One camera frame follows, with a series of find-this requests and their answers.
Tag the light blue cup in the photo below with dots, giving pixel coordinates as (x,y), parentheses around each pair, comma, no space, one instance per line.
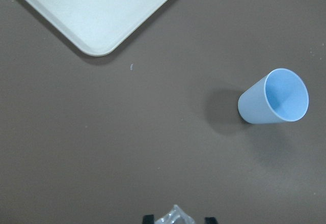
(281,96)

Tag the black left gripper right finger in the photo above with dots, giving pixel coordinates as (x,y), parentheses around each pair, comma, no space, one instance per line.
(210,220)

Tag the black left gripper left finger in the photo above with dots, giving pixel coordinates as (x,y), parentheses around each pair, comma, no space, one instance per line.
(148,219)

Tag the cream rabbit tray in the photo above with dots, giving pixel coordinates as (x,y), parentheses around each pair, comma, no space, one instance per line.
(96,27)

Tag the clear ice cube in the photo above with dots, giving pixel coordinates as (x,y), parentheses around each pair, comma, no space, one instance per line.
(174,216)

